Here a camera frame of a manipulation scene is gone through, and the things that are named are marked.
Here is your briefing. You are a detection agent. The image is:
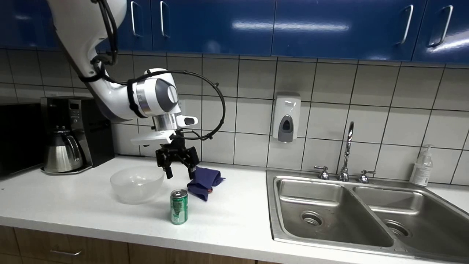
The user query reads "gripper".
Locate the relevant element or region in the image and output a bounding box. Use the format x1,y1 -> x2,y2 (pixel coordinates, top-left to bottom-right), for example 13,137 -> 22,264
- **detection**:
155,133 -> 200,180

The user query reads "green soda can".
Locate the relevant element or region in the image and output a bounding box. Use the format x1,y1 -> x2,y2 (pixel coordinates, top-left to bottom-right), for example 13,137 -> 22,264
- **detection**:
170,189 -> 189,225

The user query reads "translucent white bowl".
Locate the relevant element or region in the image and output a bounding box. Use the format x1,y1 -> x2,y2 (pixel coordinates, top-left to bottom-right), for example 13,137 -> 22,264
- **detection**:
110,166 -> 165,205

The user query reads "blue cloth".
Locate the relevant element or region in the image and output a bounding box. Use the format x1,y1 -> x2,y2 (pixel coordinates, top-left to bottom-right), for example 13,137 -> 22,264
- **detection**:
187,166 -> 226,202

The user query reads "black coffee maker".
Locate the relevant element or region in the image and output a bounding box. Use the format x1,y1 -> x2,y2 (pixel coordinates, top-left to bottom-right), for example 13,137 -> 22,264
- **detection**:
40,96 -> 115,175

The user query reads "wooden drawer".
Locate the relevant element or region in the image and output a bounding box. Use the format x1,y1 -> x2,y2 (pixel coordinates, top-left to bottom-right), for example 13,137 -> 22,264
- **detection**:
14,227 -> 130,264
128,242 -> 257,264

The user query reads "steel coffee carafe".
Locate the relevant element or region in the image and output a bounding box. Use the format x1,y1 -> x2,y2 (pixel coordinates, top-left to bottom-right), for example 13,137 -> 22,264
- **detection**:
43,126 -> 84,173

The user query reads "blue cabinet door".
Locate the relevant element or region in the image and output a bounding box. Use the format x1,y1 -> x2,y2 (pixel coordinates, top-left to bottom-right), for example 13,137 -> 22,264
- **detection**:
272,0 -> 428,62
151,0 -> 276,56
412,0 -> 469,65
96,0 -> 153,52
0,0 -> 58,50

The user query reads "black microwave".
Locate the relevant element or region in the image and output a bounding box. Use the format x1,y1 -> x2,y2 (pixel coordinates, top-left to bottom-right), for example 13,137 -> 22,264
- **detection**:
0,102 -> 45,177

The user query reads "steel double sink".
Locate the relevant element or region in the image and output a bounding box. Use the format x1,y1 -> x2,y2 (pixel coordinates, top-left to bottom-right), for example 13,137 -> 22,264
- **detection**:
266,169 -> 469,263

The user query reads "chrome tap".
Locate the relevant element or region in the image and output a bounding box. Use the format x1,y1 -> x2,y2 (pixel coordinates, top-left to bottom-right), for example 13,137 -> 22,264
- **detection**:
314,121 -> 376,184

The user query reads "clear pump bottle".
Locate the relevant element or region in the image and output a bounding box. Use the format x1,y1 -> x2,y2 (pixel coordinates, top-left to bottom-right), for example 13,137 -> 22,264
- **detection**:
409,144 -> 434,187

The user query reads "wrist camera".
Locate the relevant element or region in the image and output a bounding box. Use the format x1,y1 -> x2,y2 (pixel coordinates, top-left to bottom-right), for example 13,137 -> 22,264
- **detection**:
130,130 -> 177,146

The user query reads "white wall soap dispenser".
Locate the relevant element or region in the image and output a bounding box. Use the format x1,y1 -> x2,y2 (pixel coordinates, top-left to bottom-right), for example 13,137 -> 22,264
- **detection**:
272,92 -> 302,143

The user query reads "silver cabinet door handle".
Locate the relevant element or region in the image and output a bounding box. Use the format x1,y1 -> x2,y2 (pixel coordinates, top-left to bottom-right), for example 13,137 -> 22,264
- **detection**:
160,1 -> 171,39
428,5 -> 454,48
397,4 -> 414,45
130,1 -> 143,37

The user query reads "silver drawer handle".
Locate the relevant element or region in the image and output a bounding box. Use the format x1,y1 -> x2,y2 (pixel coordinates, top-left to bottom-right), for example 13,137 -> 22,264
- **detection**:
50,249 -> 83,257

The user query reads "blue wall cabinet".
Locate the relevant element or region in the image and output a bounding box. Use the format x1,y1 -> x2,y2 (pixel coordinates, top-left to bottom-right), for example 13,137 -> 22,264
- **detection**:
0,0 -> 469,66

